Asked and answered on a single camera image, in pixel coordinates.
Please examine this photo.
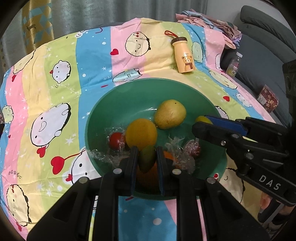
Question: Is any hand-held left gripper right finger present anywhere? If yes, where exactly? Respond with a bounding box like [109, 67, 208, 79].
[155, 146, 271, 241]

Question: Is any cartoon printed striped blanket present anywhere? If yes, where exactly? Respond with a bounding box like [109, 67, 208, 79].
[0, 17, 285, 241]

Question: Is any orange tangerine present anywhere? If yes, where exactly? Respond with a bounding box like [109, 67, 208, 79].
[136, 151, 179, 193]

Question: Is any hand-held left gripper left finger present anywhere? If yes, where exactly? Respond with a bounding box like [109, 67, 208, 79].
[26, 146, 140, 241]

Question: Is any red candy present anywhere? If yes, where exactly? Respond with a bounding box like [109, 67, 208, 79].
[104, 126, 130, 153]
[165, 137, 201, 174]

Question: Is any gold patterned curtain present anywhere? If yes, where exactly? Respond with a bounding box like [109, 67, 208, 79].
[22, 0, 55, 50]

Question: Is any grey curtain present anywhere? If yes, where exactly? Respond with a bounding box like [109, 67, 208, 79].
[0, 0, 208, 61]

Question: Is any grey sofa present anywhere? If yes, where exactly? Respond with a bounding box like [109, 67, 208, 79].
[220, 5, 296, 126]

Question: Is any pile of folded clothes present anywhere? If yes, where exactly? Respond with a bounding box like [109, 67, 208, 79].
[176, 9, 242, 49]

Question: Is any green plastic basin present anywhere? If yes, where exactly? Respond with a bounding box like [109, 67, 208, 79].
[84, 78, 228, 200]

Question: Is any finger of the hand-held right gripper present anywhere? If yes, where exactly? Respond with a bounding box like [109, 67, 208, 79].
[205, 115, 289, 151]
[192, 122, 287, 161]

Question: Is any person's right hand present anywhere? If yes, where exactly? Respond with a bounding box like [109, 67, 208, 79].
[259, 192, 296, 223]

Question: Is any yellow-green pear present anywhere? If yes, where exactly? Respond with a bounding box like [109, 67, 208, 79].
[154, 100, 186, 130]

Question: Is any yellow bear print bottle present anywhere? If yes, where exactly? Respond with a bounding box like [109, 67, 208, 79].
[165, 30, 196, 74]

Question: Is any clear plastic bottle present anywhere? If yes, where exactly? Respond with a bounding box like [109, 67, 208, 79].
[225, 52, 243, 77]

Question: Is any yellow round citrus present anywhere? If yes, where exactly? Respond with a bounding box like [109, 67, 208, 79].
[125, 118, 158, 152]

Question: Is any red patterned box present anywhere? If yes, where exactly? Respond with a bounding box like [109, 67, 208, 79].
[257, 85, 279, 113]

